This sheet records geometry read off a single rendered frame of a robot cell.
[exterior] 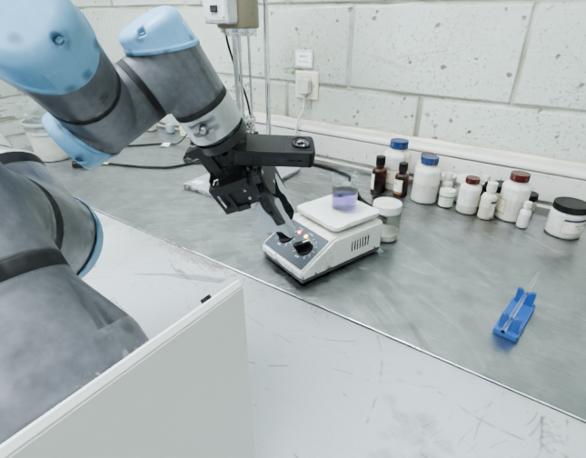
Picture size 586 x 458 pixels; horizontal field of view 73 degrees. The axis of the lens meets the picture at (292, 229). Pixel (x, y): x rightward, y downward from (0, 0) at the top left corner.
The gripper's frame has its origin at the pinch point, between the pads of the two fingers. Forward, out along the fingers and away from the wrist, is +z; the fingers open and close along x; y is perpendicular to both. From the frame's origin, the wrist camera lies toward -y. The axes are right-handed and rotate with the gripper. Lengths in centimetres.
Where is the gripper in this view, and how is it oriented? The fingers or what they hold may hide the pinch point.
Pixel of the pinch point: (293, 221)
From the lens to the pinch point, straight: 65.9
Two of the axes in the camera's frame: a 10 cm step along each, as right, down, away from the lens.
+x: 0.1, 7.3, -6.8
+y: -9.2, 2.8, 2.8
